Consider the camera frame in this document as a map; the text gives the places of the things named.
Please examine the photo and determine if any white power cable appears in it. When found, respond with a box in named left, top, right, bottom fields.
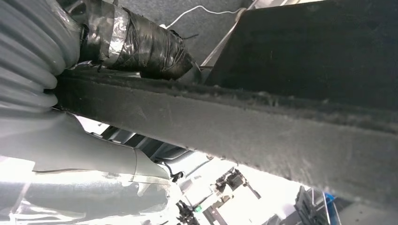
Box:
left=159, top=4, right=247, bottom=30

